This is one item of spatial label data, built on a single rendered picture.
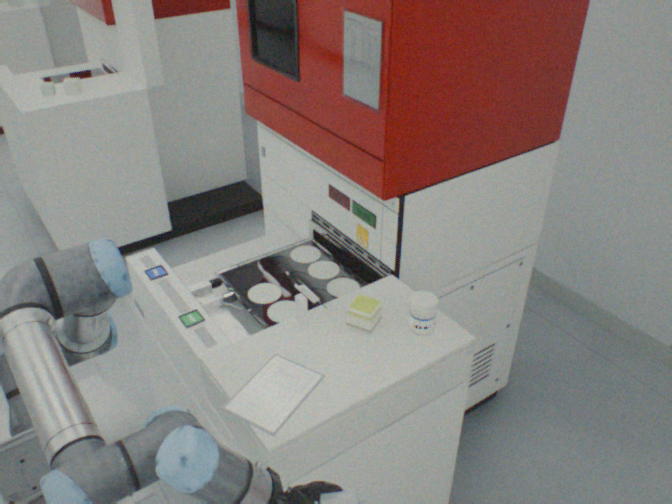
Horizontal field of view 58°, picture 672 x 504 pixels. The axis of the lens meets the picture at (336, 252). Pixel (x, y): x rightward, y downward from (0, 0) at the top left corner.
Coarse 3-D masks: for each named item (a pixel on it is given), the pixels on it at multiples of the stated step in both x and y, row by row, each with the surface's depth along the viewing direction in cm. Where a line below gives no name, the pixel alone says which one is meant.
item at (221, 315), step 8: (208, 312) 179; (216, 312) 179; (224, 312) 179; (216, 320) 176; (224, 320) 176; (232, 320) 176; (224, 328) 173; (232, 328) 173; (240, 328) 173; (232, 336) 170; (240, 336) 170; (248, 336) 170
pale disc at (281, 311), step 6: (270, 306) 178; (276, 306) 178; (282, 306) 178; (288, 306) 178; (294, 306) 178; (270, 312) 176; (276, 312) 176; (282, 312) 176; (288, 312) 176; (294, 312) 176; (270, 318) 174; (276, 318) 174; (282, 318) 173; (288, 318) 173
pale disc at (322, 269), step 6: (312, 264) 196; (318, 264) 196; (324, 264) 196; (330, 264) 196; (336, 264) 196; (312, 270) 193; (318, 270) 193; (324, 270) 193; (330, 270) 193; (336, 270) 193; (318, 276) 191; (324, 276) 191; (330, 276) 191
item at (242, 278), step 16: (272, 256) 200; (288, 256) 200; (320, 256) 200; (224, 272) 192; (240, 272) 193; (256, 272) 193; (272, 272) 193; (304, 272) 192; (240, 288) 185; (288, 288) 186; (320, 288) 185; (256, 304) 179; (272, 304) 179; (320, 304) 179; (272, 320) 173
